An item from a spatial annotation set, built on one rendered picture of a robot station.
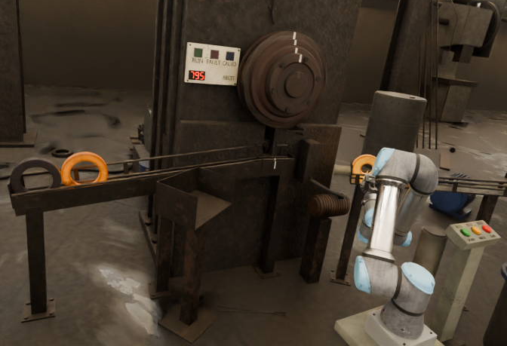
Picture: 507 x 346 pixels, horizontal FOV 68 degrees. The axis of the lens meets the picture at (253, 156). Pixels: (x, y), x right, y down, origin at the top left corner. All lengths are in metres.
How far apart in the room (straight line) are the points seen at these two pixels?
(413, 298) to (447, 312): 0.68
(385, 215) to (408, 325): 0.38
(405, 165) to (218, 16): 1.06
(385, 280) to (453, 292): 0.69
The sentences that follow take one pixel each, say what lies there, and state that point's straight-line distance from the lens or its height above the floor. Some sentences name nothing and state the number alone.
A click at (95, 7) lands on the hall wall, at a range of 7.72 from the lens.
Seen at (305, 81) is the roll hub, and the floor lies 1.14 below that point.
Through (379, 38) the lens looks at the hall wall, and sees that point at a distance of 10.49.
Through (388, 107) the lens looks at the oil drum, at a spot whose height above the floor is 0.75.
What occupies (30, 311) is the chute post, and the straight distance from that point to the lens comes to 2.08.
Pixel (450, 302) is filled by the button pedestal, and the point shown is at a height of 0.24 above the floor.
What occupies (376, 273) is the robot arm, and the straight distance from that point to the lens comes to 1.43.
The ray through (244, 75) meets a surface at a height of 1.13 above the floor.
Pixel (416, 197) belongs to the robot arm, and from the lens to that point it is 1.61.
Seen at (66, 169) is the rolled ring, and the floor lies 0.68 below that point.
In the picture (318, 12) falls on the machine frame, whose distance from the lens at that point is 2.12.
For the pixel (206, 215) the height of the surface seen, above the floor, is 0.60.
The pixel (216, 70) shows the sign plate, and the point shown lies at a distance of 1.87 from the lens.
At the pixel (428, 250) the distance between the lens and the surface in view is 2.06.
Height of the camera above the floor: 1.30
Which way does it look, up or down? 17 degrees down
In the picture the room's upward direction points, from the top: 8 degrees clockwise
